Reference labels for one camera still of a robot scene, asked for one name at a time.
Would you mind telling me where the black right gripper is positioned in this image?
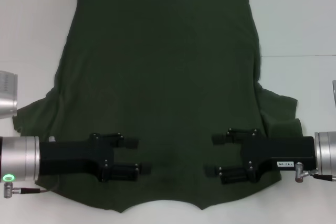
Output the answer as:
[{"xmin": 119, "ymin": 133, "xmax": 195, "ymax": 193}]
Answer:
[{"xmin": 204, "ymin": 127, "xmax": 315, "ymax": 185}]

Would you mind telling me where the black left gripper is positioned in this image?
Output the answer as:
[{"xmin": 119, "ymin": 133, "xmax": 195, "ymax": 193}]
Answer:
[{"xmin": 39, "ymin": 132, "xmax": 153, "ymax": 183}]

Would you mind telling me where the dark green shirt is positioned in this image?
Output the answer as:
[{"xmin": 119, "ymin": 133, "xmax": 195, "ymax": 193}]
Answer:
[{"xmin": 12, "ymin": 0, "xmax": 308, "ymax": 214}]

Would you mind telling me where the right arm connector cable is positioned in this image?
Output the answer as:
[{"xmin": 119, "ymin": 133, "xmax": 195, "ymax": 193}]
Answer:
[{"xmin": 295, "ymin": 163, "xmax": 336, "ymax": 183}]

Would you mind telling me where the arm connector cable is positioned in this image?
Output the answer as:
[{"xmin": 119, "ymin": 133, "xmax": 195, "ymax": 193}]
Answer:
[
  {"xmin": 295, "ymin": 163, "xmax": 336, "ymax": 183},
  {"xmin": 3, "ymin": 180, "xmax": 57, "ymax": 199}
]

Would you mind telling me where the left arm connector cable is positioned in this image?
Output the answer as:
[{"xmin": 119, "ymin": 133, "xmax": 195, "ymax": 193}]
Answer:
[{"xmin": 3, "ymin": 180, "xmax": 57, "ymax": 199}]

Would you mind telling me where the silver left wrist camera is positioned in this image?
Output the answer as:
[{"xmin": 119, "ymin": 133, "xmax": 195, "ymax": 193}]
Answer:
[{"xmin": 0, "ymin": 70, "xmax": 19, "ymax": 119}]

